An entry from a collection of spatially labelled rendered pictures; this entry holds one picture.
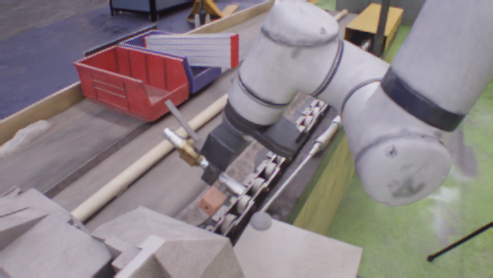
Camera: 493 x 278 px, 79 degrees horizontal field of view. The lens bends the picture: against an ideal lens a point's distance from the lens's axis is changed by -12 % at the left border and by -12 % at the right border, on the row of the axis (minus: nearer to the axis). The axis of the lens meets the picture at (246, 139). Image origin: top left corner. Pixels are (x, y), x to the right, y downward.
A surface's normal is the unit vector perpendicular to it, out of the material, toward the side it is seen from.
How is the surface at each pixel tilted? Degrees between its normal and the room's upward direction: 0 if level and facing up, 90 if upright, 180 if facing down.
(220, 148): 90
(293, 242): 0
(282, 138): 25
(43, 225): 10
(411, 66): 74
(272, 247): 0
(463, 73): 88
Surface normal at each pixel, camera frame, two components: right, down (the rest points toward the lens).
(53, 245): -0.13, -0.86
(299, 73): -0.14, 0.69
